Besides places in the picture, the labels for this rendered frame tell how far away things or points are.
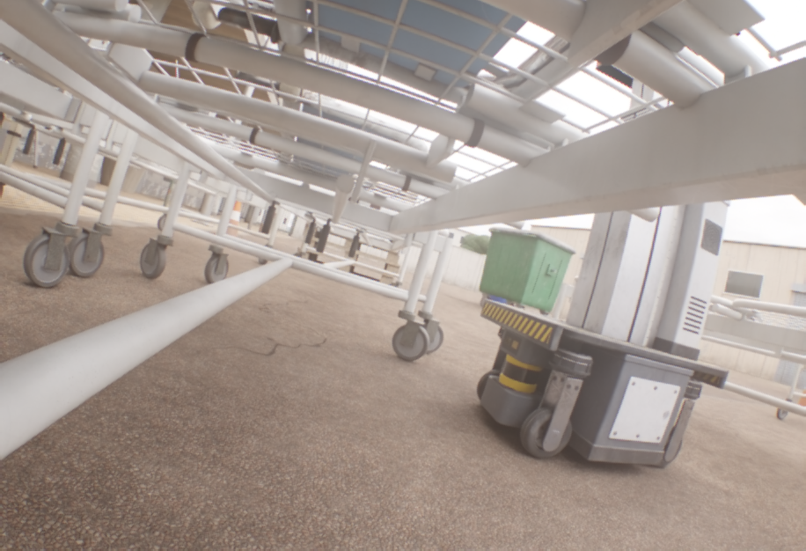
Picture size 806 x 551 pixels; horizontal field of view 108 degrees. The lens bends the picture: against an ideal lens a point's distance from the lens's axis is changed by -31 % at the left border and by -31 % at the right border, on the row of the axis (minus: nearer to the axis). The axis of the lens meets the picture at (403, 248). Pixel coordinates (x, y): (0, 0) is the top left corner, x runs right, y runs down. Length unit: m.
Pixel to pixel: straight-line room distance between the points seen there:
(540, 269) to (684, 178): 6.56
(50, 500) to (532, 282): 6.61
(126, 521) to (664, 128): 0.53
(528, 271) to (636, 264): 5.68
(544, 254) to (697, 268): 5.77
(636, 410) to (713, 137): 0.75
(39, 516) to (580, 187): 0.54
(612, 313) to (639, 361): 0.16
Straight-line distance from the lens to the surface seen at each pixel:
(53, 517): 0.45
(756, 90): 0.25
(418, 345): 1.43
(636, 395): 0.93
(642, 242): 1.06
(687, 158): 0.27
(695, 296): 1.11
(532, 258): 6.68
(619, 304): 1.03
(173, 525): 0.46
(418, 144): 0.76
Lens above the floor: 0.30
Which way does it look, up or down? 2 degrees up
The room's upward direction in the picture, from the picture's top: 17 degrees clockwise
